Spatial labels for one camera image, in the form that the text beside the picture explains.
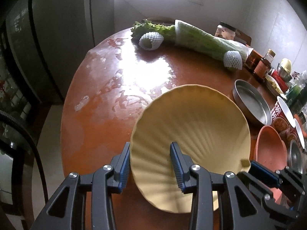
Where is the black cable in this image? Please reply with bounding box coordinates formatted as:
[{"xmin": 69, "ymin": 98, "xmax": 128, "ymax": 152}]
[{"xmin": 0, "ymin": 109, "xmax": 50, "ymax": 204}]

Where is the brown sauce bottle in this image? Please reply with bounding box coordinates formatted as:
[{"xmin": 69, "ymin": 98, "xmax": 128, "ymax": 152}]
[{"xmin": 253, "ymin": 49, "xmax": 276, "ymax": 82}]

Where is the yellow fluted plate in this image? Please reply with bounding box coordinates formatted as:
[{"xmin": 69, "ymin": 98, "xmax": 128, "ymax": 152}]
[{"xmin": 130, "ymin": 85, "xmax": 251, "ymax": 213}]

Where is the wrapped napa cabbage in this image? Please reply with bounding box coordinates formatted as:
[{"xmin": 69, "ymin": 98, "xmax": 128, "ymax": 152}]
[{"xmin": 174, "ymin": 20, "xmax": 252, "ymax": 62}]

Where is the steel pan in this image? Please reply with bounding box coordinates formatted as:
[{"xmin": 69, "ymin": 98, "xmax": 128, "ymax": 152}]
[{"xmin": 232, "ymin": 80, "xmax": 272, "ymax": 127}]

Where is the wooden chair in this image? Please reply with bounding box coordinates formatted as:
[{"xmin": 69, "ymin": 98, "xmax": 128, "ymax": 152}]
[{"xmin": 234, "ymin": 29, "xmax": 252, "ymax": 46}]

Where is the steel bowl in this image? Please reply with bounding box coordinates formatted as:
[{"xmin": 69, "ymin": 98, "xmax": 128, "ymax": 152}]
[{"xmin": 287, "ymin": 140, "xmax": 303, "ymax": 174}]

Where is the red chili sauce jar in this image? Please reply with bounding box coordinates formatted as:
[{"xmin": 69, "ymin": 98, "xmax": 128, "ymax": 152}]
[{"xmin": 244, "ymin": 49, "xmax": 263, "ymax": 73}]

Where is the green liquid plastic bottle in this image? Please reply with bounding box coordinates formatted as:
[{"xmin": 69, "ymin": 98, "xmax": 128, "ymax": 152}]
[{"xmin": 286, "ymin": 70, "xmax": 306, "ymax": 114}]

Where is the white paper bowl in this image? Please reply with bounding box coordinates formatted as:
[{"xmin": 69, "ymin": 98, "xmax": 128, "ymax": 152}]
[{"xmin": 295, "ymin": 118, "xmax": 305, "ymax": 150}]

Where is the green lettuce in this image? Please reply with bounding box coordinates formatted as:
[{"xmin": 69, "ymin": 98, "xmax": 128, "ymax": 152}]
[{"xmin": 131, "ymin": 19, "xmax": 176, "ymax": 42}]

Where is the foam net fruit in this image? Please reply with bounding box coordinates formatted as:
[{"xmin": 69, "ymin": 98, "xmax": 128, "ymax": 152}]
[
  {"xmin": 138, "ymin": 32, "xmax": 164, "ymax": 51},
  {"xmin": 223, "ymin": 50, "xmax": 243, "ymax": 70}
]

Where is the red box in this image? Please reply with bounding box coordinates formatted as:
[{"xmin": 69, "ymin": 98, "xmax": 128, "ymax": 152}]
[{"xmin": 271, "ymin": 70, "xmax": 289, "ymax": 93}]

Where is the red instant noodle cup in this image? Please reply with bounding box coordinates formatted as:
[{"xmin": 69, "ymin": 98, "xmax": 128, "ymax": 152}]
[{"xmin": 271, "ymin": 96, "xmax": 297, "ymax": 144}]

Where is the pink plastic plate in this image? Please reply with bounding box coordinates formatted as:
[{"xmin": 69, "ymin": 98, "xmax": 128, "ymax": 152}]
[{"xmin": 254, "ymin": 125, "xmax": 288, "ymax": 204}]

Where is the foam net fruit left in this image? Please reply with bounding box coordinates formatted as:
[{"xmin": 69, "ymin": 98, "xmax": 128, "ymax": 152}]
[{"xmin": 138, "ymin": 32, "xmax": 164, "ymax": 51}]

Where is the grey refrigerator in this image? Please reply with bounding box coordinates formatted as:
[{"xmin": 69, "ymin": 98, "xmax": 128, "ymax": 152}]
[{"xmin": 0, "ymin": 0, "xmax": 116, "ymax": 115}]

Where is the foam net fruit right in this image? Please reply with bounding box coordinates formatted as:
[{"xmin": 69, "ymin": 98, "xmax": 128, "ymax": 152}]
[{"xmin": 223, "ymin": 50, "xmax": 243, "ymax": 70}]

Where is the clear jar black lid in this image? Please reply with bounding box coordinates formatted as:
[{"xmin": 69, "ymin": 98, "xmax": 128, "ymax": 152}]
[{"xmin": 214, "ymin": 21, "xmax": 237, "ymax": 40}]

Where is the white dish with food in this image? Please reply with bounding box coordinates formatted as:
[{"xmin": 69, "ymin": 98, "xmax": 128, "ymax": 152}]
[{"xmin": 265, "ymin": 74, "xmax": 287, "ymax": 100}]

